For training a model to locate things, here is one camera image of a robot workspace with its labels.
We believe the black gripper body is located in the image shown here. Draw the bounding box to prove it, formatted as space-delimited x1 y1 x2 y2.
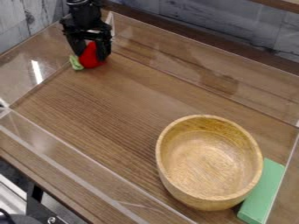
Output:
59 14 112 41

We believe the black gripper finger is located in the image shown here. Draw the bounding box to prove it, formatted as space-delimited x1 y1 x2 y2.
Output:
94 34 112 61
65 32 86 56

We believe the red felt fruit green leaf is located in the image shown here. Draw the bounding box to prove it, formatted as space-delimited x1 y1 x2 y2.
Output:
69 41 105 71

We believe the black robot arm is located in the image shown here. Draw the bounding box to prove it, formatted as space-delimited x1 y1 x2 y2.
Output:
59 0 112 61

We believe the wooden bowl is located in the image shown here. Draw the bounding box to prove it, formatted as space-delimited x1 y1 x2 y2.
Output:
154 115 262 211

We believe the black metal table leg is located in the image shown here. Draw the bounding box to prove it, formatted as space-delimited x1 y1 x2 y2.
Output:
25 183 82 224

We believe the green rectangular block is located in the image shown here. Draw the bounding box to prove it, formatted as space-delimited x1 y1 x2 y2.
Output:
237 158 285 224

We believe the clear acrylic corner bracket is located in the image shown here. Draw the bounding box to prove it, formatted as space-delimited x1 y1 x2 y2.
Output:
105 11 116 37

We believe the clear acrylic front wall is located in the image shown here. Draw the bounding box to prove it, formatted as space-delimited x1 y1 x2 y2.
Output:
0 100 196 224

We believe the black cable bottom left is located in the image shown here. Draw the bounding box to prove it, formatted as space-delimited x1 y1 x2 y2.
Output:
0 208 14 224

